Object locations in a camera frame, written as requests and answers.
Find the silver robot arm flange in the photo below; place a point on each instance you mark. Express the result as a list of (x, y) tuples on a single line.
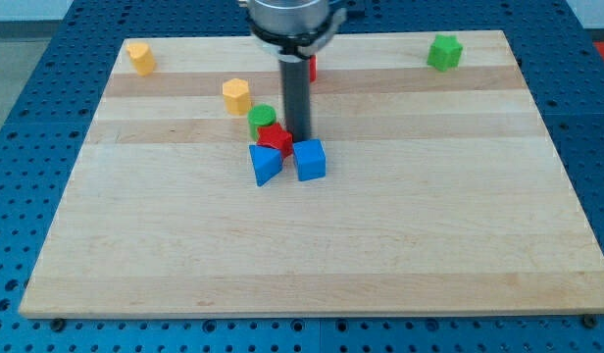
[(294, 30)]

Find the blue cube block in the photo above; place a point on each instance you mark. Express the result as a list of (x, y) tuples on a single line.
[(309, 159)]

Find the red star block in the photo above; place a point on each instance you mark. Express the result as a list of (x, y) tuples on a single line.
[(276, 137)]

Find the green star block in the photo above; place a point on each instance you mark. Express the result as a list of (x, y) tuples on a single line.
[(445, 52)]

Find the blue triangle block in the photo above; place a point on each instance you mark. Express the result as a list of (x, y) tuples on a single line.
[(266, 161)]

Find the green cylinder block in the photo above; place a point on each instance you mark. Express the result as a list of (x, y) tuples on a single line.
[(260, 116)]

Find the yellow hexagon block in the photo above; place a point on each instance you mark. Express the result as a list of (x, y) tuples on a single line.
[(236, 93)]

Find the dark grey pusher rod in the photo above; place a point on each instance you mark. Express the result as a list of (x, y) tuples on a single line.
[(295, 86)]

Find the red block behind rod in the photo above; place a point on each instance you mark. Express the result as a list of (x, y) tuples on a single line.
[(313, 68)]

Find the light wooden board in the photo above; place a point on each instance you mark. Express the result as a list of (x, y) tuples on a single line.
[(444, 194)]

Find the yellow heart block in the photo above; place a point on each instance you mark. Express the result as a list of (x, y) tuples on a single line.
[(141, 57)]

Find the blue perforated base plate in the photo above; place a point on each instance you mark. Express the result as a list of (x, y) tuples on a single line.
[(46, 126)]

